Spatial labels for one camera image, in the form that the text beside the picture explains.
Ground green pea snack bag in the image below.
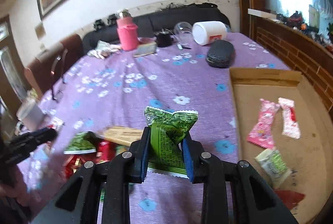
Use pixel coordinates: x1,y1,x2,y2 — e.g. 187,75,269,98
63,131,96,155

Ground pink My Melody snack pack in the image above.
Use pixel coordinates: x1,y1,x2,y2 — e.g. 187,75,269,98
247,98,281,149

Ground white green snack pack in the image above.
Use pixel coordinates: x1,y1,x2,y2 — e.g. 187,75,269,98
255,149,292,189

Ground white red candy wrapper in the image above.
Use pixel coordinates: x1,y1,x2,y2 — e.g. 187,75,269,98
278,97,301,140

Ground long yellow biscuit pack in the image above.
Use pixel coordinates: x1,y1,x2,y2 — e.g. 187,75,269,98
99,126,143,147

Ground red snack pack centre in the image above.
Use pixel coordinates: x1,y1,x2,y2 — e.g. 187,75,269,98
96,140,116,164

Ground white mug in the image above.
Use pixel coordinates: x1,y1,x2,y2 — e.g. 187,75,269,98
16,99,45,131

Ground red gold-seal snack pack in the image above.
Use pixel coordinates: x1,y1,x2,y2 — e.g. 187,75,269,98
63,155,85,179

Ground brown chair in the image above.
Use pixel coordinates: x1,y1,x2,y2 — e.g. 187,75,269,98
24,34,83,98

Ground black glasses case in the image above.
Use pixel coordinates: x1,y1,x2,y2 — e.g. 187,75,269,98
205,40,235,68

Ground white cloth gloves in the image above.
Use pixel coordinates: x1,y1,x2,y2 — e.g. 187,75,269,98
87,41,121,59

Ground small black cup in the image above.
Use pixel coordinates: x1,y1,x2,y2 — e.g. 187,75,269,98
155,28,172,48

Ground pink knit-sleeved thermos bottle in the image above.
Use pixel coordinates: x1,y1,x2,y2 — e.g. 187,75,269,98
116,9,139,51

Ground cardboard tray box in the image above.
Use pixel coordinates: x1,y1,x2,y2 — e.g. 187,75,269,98
230,67,332,223

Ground white plastic jar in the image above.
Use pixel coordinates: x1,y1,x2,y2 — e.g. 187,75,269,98
192,21,227,45

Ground clear glass cup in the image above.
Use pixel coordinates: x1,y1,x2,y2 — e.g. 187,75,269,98
173,22,193,44

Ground black sofa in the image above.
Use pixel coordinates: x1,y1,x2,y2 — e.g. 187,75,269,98
82,3,230,54

